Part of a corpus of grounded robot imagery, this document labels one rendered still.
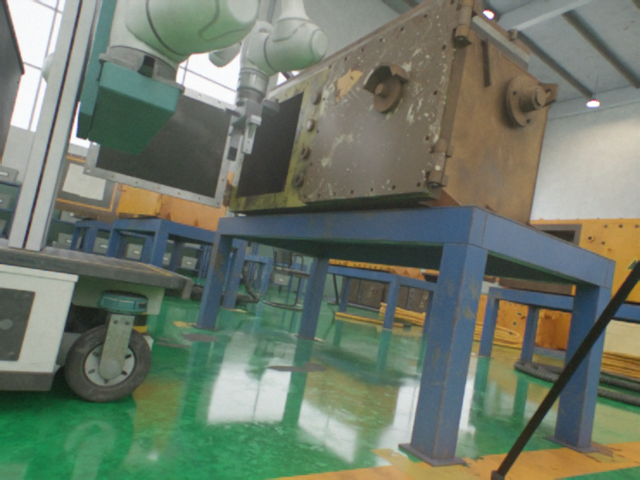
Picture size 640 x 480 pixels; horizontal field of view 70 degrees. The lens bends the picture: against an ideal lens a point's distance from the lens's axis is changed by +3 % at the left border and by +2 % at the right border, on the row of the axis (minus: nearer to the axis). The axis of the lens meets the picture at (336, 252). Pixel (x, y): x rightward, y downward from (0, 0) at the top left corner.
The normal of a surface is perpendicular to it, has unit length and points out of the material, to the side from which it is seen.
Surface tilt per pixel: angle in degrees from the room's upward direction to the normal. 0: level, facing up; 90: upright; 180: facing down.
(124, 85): 90
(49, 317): 90
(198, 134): 90
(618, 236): 90
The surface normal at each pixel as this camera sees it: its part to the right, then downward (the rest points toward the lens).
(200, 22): -0.26, 0.71
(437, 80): -0.80, -0.19
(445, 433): 0.57, 0.05
